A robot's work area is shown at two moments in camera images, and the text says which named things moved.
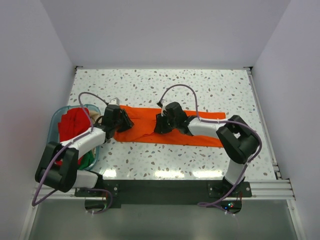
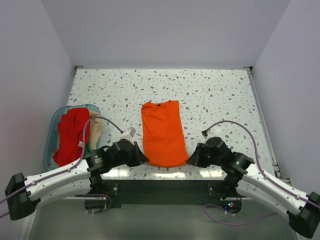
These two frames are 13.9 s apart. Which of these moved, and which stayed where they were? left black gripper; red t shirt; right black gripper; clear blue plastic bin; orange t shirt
Moved: left black gripper; right black gripper; orange t shirt
Stayed: red t shirt; clear blue plastic bin
